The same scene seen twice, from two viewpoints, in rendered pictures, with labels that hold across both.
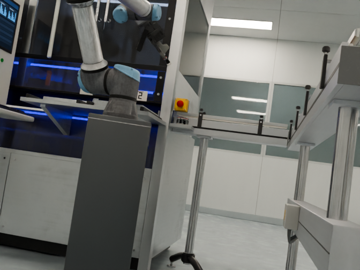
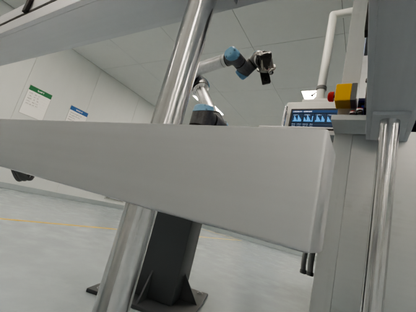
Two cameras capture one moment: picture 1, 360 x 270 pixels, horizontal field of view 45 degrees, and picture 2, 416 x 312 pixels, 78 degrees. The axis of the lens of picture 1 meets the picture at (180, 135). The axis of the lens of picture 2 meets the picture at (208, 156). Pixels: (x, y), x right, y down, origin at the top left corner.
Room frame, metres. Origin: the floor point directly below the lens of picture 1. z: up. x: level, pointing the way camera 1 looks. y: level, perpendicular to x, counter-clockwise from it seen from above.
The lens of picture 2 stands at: (2.44, -0.99, 0.44)
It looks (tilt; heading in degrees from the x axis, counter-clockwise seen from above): 12 degrees up; 112
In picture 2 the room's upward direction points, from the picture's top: 14 degrees clockwise
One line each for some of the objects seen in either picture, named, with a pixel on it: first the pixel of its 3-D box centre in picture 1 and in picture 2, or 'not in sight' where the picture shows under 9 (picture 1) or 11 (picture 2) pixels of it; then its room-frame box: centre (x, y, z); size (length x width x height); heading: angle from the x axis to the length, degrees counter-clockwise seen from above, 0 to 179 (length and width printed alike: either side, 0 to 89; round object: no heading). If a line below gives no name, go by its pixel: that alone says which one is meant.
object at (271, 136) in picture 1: (230, 126); (397, 65); (2.61, -0.29, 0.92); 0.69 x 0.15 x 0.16; 79
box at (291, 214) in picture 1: (291, 216); not in sight; (1.71, -0.47, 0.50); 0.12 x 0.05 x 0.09; 169
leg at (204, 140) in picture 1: (196, 199); (377, 249); (2.64, -0.15, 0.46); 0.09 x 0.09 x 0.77; 79
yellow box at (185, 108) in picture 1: (181, 105); (345, 96); (2.53, 0.01, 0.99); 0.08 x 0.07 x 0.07; 169
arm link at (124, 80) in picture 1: (124, 81); (202, 116); (1.84, 0.27, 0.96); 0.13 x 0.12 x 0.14; 70
